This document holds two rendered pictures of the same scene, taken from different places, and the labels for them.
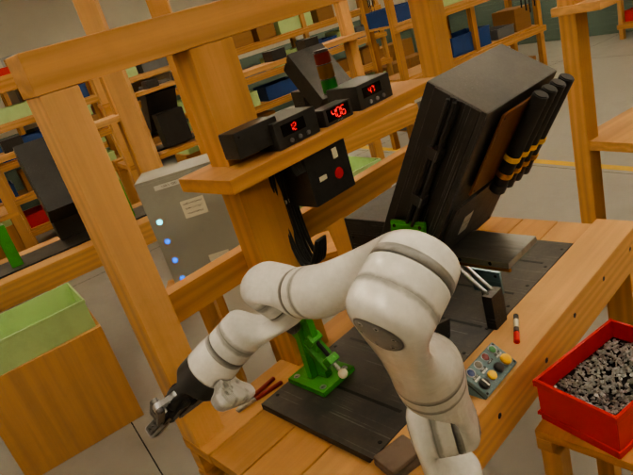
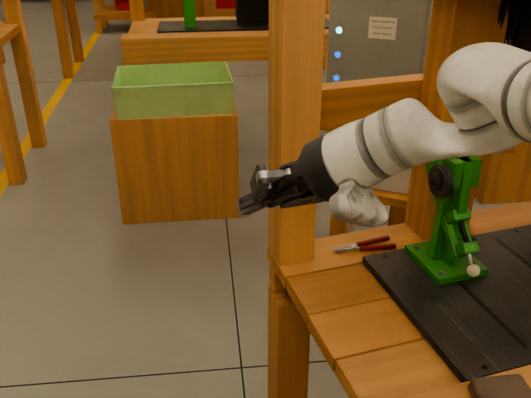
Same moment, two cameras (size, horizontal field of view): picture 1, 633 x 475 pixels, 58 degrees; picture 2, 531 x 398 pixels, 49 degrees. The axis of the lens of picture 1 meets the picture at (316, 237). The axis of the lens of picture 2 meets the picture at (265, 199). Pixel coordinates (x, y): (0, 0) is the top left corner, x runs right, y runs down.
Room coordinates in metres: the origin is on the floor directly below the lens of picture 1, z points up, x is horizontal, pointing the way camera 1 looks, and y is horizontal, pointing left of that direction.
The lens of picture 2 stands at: (0.18, 0.09, 1.68)
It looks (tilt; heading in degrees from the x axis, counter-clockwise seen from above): 28 degrees down; 21
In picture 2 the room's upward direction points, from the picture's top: straight up
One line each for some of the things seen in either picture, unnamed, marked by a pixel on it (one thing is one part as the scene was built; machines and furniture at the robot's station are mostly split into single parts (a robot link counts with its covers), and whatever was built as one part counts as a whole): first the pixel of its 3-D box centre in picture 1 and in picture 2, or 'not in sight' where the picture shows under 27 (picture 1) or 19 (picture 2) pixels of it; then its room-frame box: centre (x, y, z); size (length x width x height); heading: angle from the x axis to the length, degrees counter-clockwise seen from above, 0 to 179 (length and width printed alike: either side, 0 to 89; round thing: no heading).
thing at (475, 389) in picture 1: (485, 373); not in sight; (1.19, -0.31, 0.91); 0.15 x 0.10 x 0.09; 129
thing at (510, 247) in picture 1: (461, 246); not in sight; (1.51, -0.40, 1.11); 0.39 x 0.16 x 0.03; 39
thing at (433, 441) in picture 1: (444, 445); not in sight; (0.71, -0.10, 1.19); 0.09 x 0.09 x 0.17; 80
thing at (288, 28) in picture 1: (300, 59); not in sight; (9.58, -0.58, 1.12); 3.22 x 0.55 x 2.23; 117
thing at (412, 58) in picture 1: (395, 64); not in sight; (11.42, -2.46, 0.37); 1.20 x 0.81 x 0.74; 119
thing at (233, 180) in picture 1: (321, 128); not in sight; (1.74, -0.11, 1.52); 0.90 x 0.25 x 0.04; 129
